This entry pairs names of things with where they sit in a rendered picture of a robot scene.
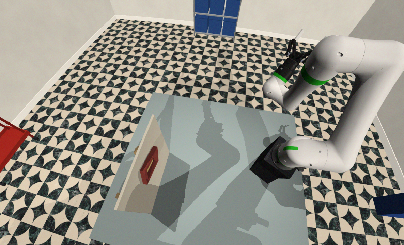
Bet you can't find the red rectangular frame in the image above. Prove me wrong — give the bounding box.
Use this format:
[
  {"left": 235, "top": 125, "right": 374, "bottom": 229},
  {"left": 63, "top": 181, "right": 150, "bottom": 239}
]
[{"left": 140, "top": 146, "right": 158, "bottom": 185}]

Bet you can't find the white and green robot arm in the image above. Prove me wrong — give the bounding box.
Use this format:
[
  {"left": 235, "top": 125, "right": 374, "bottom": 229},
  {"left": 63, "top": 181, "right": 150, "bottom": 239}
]
[{"left": 262, "top": 35, "right": 404, "bottom": 173}]

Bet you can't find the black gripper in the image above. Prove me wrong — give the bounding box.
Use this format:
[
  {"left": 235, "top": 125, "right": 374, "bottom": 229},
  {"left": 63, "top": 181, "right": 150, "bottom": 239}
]
[{"left": 282, "top": 29, "right": 312, "bottom": 71}]

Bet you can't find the beige flat board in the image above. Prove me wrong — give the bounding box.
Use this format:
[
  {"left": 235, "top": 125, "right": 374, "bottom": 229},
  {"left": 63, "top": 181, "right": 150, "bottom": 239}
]
[{"left": 114, "top": 115, "right": 169, "bottom": 214}]

